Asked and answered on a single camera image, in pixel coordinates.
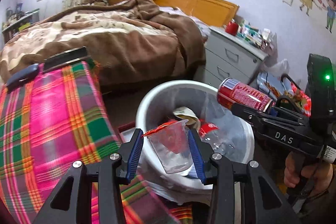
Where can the white plastic bag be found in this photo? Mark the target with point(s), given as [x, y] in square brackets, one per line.
[277, 67]

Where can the red mug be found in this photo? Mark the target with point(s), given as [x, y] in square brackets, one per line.
[231, 27]

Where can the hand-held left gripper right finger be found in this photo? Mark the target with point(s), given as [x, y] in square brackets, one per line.
[195, 153]

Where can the beige paper wrapper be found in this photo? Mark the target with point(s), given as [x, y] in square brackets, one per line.
[185, 113]

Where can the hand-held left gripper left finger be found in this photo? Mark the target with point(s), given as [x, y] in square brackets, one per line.
[134, 153]

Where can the clear plastic cup red lid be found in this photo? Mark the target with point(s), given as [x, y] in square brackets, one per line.
[170, 150]

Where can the white round trash bin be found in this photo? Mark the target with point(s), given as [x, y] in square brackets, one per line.
[149, 108]

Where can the blue patterned bag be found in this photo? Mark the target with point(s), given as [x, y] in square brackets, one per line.
[269, 85]

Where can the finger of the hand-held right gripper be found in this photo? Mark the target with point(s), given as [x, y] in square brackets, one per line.
[246, 116]
[288, 113]

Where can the white floral bed sheet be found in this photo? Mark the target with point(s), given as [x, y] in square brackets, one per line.
[194, 22]

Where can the clear plastic bin liner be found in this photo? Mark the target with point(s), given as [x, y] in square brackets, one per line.
[236, 132]

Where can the brown plush blanket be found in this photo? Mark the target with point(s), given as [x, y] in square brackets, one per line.
[118, 43]

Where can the grey nightstand with drawers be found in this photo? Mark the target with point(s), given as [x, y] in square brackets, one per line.
[231, 56]

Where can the blue grey oblong case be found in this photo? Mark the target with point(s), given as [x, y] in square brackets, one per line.
[23, 75]

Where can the red drink can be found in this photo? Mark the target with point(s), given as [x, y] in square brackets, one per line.
[241, 94]

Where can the clear plastic bottle red label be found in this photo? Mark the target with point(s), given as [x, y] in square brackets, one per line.
[210, 130]

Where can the pink green plaid tablecloth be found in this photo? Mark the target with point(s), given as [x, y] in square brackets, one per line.
[52, 121]

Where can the boy wall sticker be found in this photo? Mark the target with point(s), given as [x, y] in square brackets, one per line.
[330, 10]

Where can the pile of small medicine boxes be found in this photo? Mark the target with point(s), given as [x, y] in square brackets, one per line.
[254, 35]

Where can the wooden bed headboard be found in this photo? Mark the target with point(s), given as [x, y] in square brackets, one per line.
[204, 5]

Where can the person's right hand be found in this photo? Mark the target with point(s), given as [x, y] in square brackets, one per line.
[320, 176]

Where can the cluttered white shelf unit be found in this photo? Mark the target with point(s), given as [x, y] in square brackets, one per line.
[18, 26]

